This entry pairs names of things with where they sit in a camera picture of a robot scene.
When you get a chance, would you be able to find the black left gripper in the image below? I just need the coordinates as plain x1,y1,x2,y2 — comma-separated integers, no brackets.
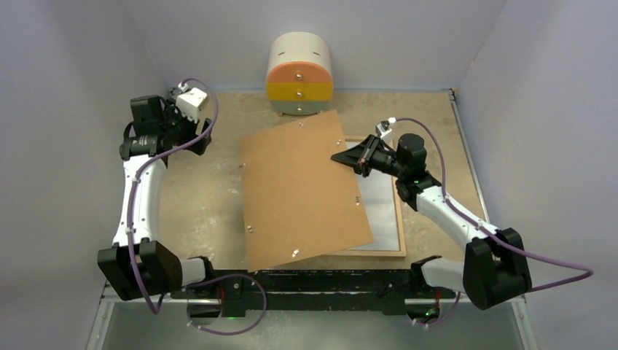
160,99,211,155

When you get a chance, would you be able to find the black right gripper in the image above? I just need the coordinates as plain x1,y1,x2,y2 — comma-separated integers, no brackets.
332,133,407,179

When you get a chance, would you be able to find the brown hardboard backing board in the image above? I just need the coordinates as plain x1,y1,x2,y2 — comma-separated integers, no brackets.
239,110,373,272

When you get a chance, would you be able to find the wooden picture frame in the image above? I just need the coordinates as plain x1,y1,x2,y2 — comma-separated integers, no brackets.
333,136,407,257

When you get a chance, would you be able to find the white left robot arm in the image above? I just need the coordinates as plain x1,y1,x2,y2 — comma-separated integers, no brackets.
97,88,217,300

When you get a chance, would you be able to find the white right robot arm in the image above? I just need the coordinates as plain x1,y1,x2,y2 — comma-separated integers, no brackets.
331,133,532,310

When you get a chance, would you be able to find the round three-drawer mini cabinet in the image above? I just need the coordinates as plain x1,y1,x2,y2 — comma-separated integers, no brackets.
265,31,334,116

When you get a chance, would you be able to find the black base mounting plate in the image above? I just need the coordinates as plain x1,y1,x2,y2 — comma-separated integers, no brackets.
171,268,456,317

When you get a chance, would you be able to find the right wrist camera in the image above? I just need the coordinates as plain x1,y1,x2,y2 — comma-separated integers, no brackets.
375,120,393,143

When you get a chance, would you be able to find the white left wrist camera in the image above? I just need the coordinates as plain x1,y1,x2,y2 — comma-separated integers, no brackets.
175,87,208,123

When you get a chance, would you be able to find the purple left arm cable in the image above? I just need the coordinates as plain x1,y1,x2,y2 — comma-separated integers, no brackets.
126,78,268,337

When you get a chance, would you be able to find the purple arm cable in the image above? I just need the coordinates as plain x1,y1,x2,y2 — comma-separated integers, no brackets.
386,117,594,334
126,78,268,337

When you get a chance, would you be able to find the aluminium extrusion rail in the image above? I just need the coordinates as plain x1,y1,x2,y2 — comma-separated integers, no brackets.
100,269,525,306

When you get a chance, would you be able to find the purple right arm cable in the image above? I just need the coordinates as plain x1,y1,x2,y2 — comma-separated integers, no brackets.
386,117,594,334

